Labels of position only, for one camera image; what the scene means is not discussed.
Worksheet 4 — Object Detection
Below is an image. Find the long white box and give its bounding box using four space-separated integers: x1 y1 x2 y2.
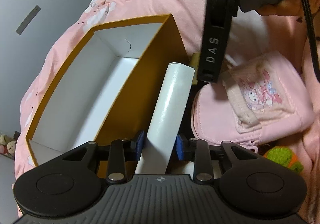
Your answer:
135 63 195 175

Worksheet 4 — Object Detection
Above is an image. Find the pink cartoon pouch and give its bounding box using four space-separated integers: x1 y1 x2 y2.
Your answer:
191 52 315 151

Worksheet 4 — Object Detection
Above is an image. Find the small gold box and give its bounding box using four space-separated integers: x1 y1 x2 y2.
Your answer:
189 53 200 69

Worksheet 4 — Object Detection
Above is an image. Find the orange green crochet toy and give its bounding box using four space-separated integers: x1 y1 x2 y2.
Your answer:
264 146 304 174

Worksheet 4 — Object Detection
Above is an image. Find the orange cardboard storage box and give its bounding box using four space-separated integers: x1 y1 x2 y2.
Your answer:
26 15 189 165

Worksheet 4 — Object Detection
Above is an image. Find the pink printed bed quilt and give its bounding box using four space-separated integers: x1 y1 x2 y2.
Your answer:
14 0 307 223

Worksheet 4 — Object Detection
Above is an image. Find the plush toy pile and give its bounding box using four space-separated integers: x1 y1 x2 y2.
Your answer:
0 134 17 159

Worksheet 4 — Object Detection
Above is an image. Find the black cable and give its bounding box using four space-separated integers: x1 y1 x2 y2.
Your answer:
291 0 320 79

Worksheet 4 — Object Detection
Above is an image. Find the grey wall strip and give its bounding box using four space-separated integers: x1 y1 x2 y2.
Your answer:
16 5 41 35

